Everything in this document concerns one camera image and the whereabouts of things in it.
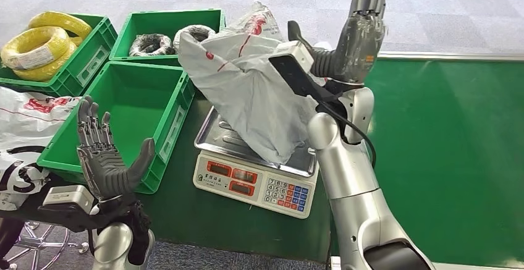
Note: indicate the white bag red logo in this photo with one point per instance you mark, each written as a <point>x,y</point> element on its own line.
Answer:
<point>24,116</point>

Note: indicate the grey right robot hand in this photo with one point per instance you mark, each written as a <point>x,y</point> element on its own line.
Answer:
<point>360,39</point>

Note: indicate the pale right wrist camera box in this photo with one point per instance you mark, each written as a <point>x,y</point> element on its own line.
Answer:
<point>294,61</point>

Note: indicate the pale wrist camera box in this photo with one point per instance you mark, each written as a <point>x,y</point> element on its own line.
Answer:
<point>294,61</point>
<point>67,196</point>

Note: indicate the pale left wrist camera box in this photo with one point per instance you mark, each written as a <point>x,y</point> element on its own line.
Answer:
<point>67,196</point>

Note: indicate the white bag black letters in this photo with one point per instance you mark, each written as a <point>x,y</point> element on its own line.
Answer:
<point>18,178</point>

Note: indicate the green crate with yellow coils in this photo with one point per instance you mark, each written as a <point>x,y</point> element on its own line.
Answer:
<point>88,65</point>

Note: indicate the green conveyor belt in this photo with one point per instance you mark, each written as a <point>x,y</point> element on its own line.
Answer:
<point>450,145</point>

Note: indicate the green crate with black coils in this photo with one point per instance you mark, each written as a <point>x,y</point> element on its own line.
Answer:
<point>163,18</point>

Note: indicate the empty green plastic crate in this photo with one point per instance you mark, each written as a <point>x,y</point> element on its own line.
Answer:
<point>127,108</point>

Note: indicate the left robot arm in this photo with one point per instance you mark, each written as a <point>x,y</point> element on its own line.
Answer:
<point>112,243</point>

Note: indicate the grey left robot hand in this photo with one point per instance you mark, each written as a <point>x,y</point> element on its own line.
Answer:
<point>108,170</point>

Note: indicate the chrome chair base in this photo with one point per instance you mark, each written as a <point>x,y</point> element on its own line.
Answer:
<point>41,243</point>

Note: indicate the white electronic scale steel tray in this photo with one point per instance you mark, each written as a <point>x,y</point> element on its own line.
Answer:
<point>245,182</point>

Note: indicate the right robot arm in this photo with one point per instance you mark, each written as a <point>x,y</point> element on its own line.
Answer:
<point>352,186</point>

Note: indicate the white parcel bag red print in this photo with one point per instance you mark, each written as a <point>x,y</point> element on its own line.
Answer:
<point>249,96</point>

